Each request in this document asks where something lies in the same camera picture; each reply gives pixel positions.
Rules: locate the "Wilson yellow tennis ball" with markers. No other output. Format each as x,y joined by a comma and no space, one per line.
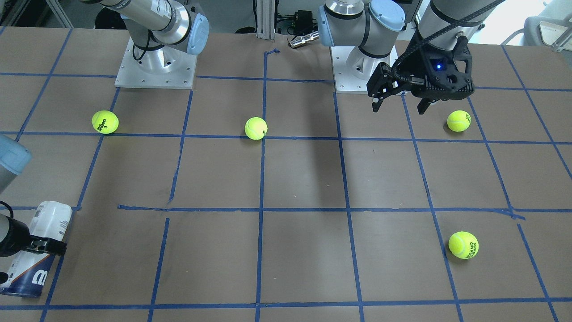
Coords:
105,122

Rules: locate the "aluminium frame post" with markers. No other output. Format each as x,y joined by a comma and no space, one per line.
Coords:
265,19

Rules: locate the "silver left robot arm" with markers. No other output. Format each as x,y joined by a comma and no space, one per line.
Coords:
230,171

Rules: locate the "center yellow tennis ball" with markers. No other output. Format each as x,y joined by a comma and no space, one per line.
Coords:
255,128

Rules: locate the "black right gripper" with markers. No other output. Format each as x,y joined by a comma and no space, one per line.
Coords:
13,238

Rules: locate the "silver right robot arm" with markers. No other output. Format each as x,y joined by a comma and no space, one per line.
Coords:
166,38

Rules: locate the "white blue tennis ball can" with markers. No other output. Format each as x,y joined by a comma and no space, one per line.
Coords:
28,272

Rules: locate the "silver metal cylinder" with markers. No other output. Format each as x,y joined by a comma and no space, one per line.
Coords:
302,40

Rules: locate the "Roland Garros yellow tennis ball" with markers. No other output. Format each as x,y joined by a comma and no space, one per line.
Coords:
463,245

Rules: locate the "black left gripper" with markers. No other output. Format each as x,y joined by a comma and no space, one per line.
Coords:
414,65

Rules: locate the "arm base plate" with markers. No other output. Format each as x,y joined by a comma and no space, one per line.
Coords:
352,69
165,68

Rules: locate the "yellow tennis ball near gripper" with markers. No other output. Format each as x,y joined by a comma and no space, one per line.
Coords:
458,121

